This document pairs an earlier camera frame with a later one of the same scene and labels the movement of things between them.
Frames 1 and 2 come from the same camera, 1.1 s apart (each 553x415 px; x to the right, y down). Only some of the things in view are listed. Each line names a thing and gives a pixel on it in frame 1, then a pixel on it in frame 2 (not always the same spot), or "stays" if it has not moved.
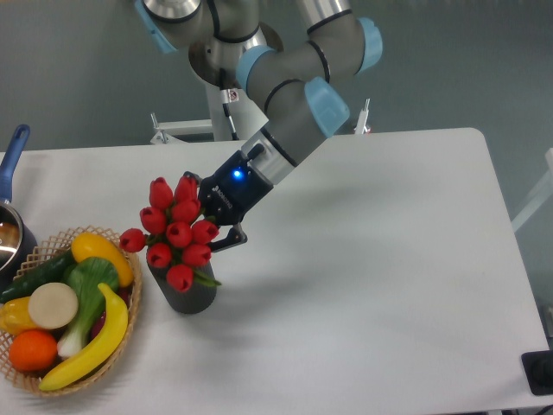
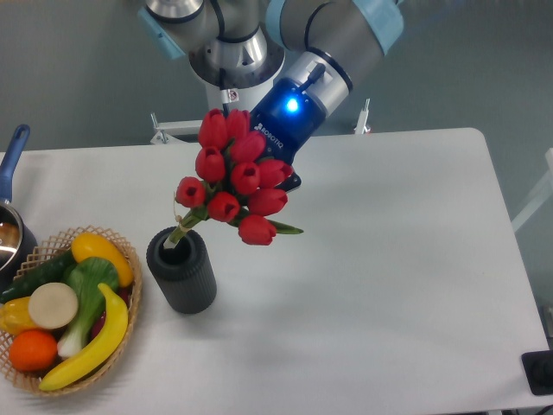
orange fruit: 33,350 stays
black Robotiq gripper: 230,194 → 287,118
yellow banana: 116,328 stays
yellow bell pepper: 15,316 stays
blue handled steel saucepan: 18,247 stays
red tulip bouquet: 174,236 → 234,183
